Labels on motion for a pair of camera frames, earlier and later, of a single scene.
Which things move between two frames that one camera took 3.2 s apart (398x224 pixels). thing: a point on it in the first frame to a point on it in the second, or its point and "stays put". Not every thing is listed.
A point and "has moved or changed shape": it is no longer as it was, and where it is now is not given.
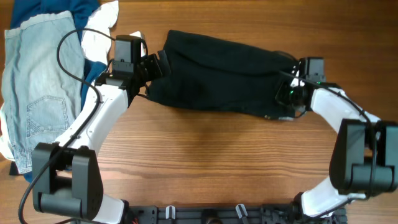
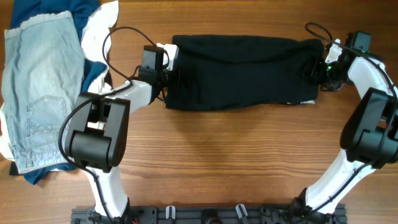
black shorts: x=212 y=73 has moved or changed shape
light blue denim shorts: x=40 y=99 stays put
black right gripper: x=285 y=88 to x=315 y=68
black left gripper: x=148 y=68 to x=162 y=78
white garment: x=96 y=32 stays put
